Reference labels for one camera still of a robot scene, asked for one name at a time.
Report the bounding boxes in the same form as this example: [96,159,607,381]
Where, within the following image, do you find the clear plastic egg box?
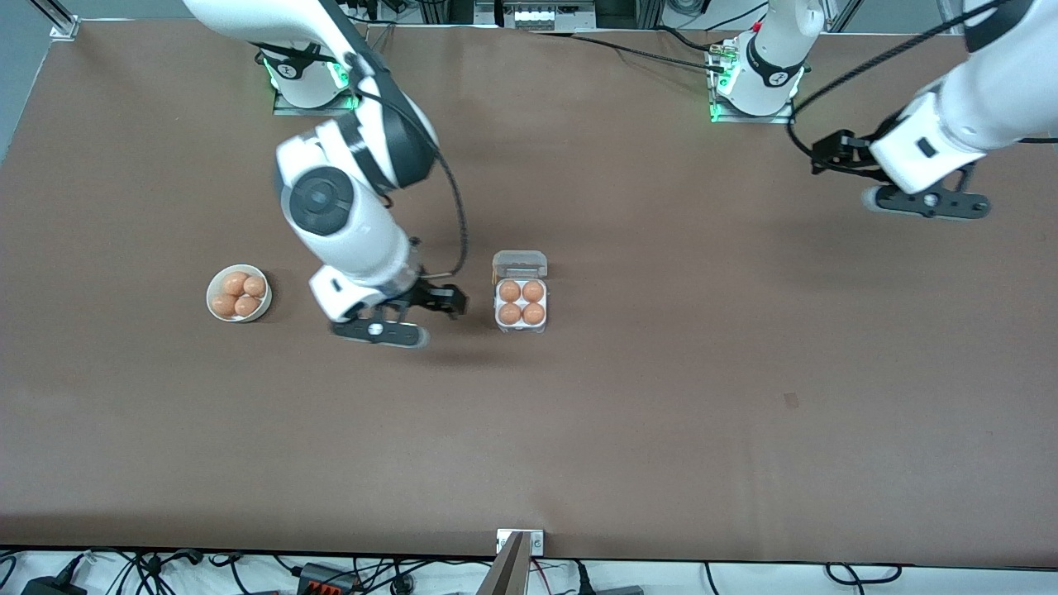
[492,250,550,334]

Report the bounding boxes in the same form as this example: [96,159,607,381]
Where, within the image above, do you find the small metal edge bracket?
[496,529,545,556]

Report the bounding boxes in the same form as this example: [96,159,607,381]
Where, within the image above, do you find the short black table cable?
[657,25,717,52]

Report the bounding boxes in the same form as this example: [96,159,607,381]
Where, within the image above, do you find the long black table cable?
[529,30,728,75]

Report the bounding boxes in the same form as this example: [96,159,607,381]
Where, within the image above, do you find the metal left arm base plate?
[707,41,798,125]

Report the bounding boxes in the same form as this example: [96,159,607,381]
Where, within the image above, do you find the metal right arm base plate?
[273,37,365,117]

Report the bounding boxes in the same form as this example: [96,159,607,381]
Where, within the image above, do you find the black orange power strip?
[298,564,362,595]

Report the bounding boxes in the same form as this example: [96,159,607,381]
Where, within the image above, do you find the grey electronics rack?
[474,0,598,31]

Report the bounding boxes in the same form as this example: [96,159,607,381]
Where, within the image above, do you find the black power adapter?
[21,576,88,595]

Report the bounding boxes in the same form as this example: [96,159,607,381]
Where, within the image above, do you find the grey camera pole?
[475,531,530,595]

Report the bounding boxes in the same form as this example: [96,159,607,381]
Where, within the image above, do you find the black looped floor cable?
[827,564,903,586]

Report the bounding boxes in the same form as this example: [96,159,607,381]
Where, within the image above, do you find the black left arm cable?
[785,0,1017,162]

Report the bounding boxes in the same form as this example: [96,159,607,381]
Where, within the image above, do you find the white round bowl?
[206,264,273,323]

